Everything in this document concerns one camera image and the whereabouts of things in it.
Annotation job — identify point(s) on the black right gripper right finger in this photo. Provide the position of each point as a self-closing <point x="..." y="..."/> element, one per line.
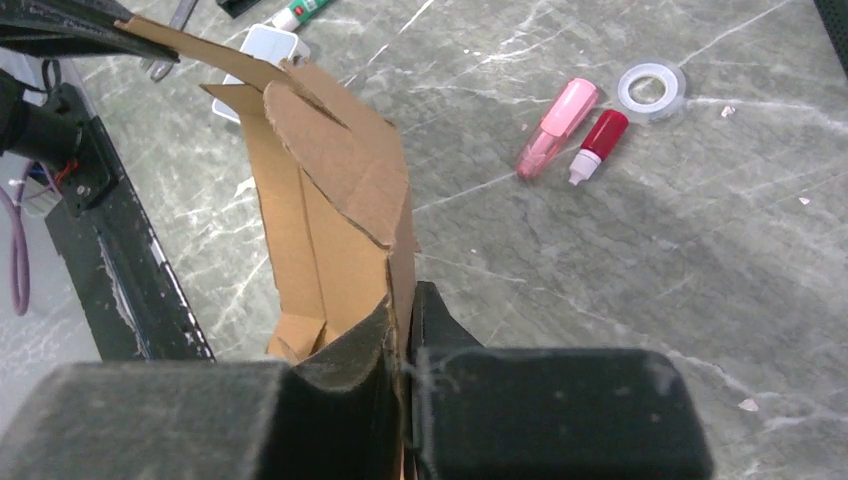
<point x="480" y="412"/>

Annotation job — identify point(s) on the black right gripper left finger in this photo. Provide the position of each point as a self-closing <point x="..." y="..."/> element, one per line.
<point x="333" y="416"/>

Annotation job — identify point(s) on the brown cardboard box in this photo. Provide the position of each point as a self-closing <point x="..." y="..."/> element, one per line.
<point x="334" y="195"/>

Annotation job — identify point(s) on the red white small bottle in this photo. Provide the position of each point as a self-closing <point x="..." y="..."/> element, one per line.
<point x="597" y="145"/>

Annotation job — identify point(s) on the pink tube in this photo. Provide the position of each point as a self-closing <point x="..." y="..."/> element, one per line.
<point x="563" y="117"/>

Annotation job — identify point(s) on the white plastic case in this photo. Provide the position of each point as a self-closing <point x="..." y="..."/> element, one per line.
<point x="269" y="44"/>

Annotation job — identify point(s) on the clear tape roll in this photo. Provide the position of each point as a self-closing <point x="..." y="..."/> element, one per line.
<point x="651" y="90"/>

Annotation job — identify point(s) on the green marker pen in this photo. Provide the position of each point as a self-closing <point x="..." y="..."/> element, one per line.
<point x="297" y="13"/>

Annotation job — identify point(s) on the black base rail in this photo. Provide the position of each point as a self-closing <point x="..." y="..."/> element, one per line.
<point x="128" y="291"/>

